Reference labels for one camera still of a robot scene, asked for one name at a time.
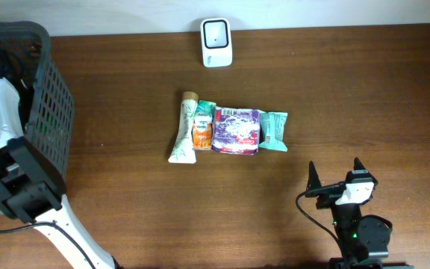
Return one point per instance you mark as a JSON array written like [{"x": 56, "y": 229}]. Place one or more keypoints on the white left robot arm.
[{"x": 31, "y": 188}]

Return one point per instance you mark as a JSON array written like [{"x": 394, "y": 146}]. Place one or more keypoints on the white tube with tan cap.
[{"x": 183, "y": 151}]

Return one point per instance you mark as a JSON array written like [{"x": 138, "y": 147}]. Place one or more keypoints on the purple tissue pack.
[{"x": 236, "y": 131}]

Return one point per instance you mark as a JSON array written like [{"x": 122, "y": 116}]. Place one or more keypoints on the dark grey plastic basket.
[{"x": 52, "y": 112}]

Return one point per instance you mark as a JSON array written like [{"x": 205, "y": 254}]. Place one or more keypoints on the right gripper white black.
[{"x": 328, "y": 195}]

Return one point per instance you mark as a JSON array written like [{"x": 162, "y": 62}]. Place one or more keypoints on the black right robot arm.
[{"x": 362, "y": 239}]

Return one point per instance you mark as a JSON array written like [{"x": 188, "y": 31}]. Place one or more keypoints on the white barcode scanner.
[{"x": 216, "y": 42}]

